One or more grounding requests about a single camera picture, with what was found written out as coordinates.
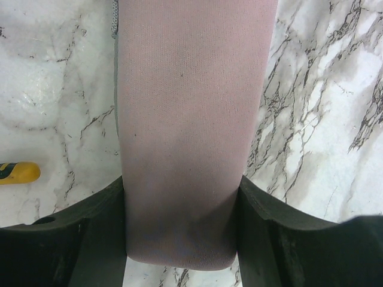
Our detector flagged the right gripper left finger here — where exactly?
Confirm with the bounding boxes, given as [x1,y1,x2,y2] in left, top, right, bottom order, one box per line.
[1,178,127,286]

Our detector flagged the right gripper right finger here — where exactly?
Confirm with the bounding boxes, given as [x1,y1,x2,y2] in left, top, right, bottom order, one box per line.
[237,178,382,286]

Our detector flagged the pink zippered umbrella case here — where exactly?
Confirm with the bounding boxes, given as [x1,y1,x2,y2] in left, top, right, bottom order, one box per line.
[114,1,278,270]

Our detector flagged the yellow black needle-nose pliers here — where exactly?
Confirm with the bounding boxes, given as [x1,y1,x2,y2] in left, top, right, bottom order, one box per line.
[0,161,41,185]

